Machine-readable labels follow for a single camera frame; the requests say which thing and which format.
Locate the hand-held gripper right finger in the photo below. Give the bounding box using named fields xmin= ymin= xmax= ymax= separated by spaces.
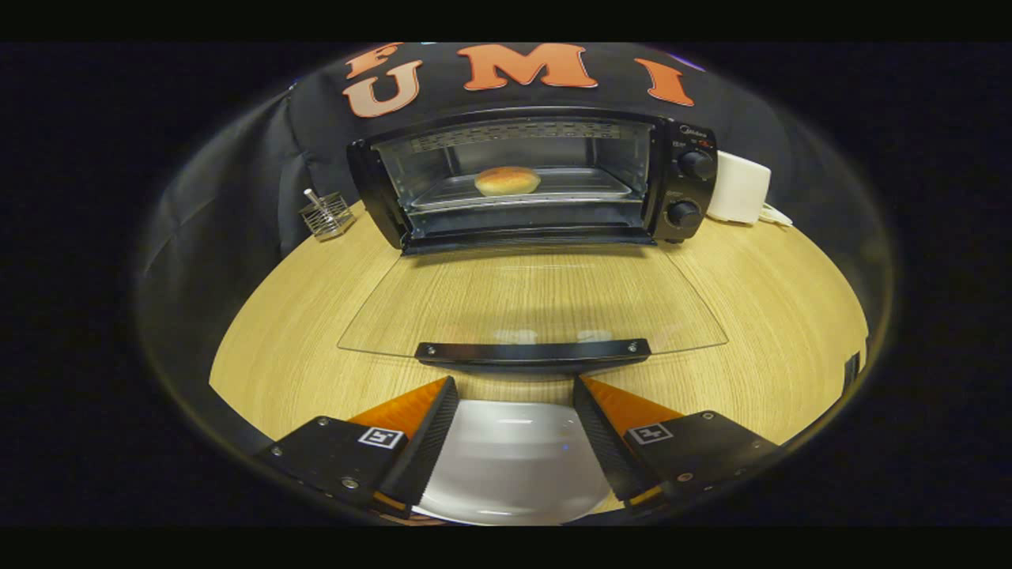
xmin=572 ymin=375 xmax=784 ymax=511

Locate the sugared bread roll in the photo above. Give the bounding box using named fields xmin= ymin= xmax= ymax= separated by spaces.
xmin=474 ymin=166 xmax=543 ymax=198

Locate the black backdrop cloth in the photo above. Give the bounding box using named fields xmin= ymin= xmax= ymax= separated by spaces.
xmin=138 ymin=43 xmax=793 ymax=447

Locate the metal oven tray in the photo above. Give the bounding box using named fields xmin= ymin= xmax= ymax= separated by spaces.
xmin=406 ymin=167 xmax=634 ymax=213

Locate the white toaster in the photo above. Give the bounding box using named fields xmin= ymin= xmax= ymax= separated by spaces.
xmin=705 ymin=150 xmax=772 ymax=225

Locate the wire mesh holder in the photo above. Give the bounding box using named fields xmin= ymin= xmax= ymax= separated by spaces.
xmin=297 ymin=187 xmax=357 ymax=242

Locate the black toaster oven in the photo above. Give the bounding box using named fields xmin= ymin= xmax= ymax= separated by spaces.
xmin=336 ymin=106 xmax=729 ymax=375

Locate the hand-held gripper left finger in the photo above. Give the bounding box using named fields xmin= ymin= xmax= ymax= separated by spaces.
xmin=255 ymin=375 xmax=461 ymax=519

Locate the white plate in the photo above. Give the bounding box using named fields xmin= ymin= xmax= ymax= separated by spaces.
xmin=411 ymin=399 xmax=614 ymax=526

